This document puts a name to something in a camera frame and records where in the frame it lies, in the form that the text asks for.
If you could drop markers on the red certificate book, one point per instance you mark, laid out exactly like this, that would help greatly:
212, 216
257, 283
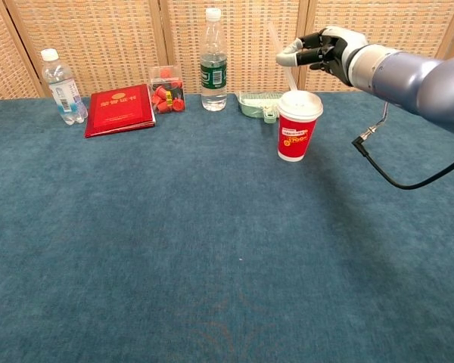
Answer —
119, 111

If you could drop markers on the red paper cup white lid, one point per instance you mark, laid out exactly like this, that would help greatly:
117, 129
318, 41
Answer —
297, 134

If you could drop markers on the clear box of red parts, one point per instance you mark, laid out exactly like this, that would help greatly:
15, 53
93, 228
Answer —
166, 94

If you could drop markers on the light green dustpan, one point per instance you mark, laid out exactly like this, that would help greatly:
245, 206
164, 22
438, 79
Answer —
255, 106

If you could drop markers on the transparent plastic straw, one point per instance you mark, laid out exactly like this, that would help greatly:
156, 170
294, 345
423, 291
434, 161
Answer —
290, 77

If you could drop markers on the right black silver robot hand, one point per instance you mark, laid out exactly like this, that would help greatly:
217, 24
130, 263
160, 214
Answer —
336, 45

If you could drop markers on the small blue-label water bottle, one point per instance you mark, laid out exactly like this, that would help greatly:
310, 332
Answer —
66, 94

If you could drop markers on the woven bamboo folding screen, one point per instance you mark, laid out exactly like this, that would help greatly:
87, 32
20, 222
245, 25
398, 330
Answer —
109, 41

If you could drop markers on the blue felt table cover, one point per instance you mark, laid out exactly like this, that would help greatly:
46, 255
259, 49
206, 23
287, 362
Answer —
174, 246

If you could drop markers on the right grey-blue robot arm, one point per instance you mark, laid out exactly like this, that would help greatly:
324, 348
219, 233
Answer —
416, 83

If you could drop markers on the tall green-label water bottle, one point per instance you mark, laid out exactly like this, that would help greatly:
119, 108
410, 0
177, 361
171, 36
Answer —
213, 79

